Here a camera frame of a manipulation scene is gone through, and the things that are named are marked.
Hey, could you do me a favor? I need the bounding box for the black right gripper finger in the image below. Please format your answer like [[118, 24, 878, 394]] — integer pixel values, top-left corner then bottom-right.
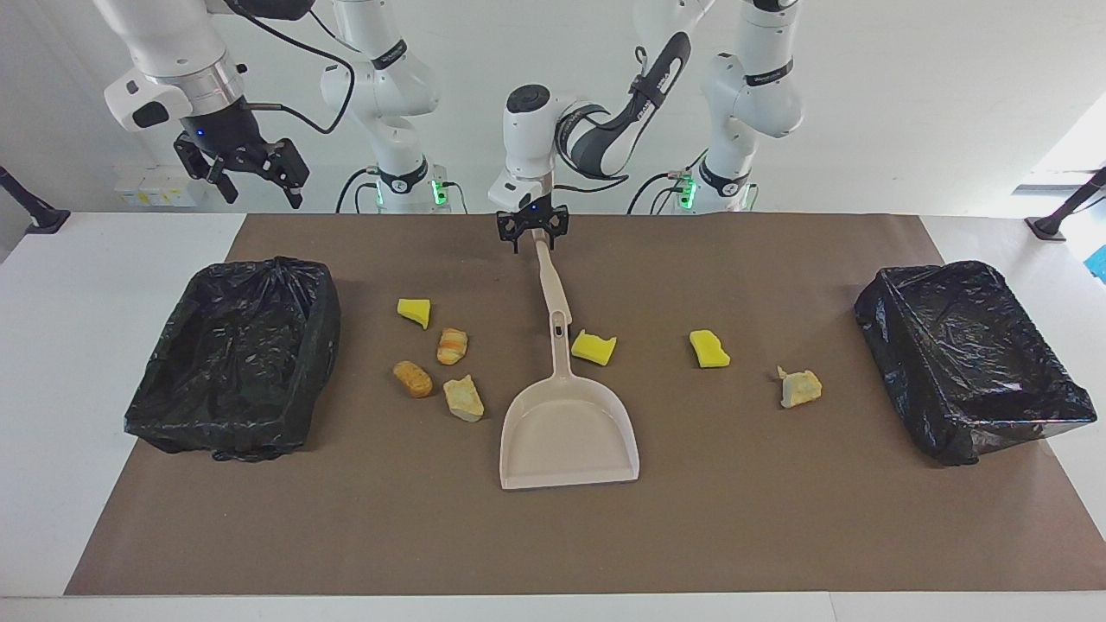
[[259, 136, 311, 211], [172, 134, 240, 206]]

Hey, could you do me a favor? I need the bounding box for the beige hand brush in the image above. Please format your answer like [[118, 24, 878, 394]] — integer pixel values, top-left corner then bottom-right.
[[533, 235, 573, 325]]

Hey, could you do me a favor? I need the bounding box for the notched yellow sponge piece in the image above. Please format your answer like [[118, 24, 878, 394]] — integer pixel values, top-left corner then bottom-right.
[[571, 328, 619, 367]]

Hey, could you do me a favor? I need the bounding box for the pale bread chunk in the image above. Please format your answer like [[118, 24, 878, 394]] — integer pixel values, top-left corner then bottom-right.
[[443, 374, 486, 423]]

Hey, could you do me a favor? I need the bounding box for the brown bread roll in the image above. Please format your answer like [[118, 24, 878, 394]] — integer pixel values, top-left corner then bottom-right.
[[393, 360, 434, 399]]

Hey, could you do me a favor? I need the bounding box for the rectangular yellow sponge piece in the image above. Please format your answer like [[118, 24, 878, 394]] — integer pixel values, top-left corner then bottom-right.
[[689, 329, 732, 370]]

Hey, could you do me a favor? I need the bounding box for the beige plastic dustpan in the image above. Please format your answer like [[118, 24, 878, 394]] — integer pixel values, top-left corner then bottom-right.
[[499, 311, 641, 491]]

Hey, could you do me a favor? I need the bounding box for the torn orange-crust bread piece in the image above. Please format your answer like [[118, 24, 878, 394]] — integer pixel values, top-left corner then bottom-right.
[[776, 365, 823, 409]]

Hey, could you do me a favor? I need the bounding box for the bin lined with black bag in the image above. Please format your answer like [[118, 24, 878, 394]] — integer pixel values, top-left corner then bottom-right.
[[124, 256, 342, 463], [854, 260, 1098, 467]]

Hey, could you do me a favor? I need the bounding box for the black stand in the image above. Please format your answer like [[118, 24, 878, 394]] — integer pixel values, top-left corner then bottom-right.
[[1026, 167, 1106, 242], [0, 164, 72, 235]]

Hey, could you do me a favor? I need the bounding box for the brown table mat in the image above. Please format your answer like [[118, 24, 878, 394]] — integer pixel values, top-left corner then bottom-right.
[[65, 213, 1106, 597]]

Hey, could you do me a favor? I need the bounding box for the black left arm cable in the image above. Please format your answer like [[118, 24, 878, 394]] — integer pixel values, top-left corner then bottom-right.
[[553, 0, 718, 196]]

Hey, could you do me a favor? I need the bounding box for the white wall socket box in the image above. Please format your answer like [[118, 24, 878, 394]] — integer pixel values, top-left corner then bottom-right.
[[114, 164, 207, 208]]

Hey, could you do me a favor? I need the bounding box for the black base cable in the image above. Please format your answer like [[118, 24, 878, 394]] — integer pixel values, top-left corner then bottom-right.
[[334, 168, 372, 214], [627, 147, 711, 215]]

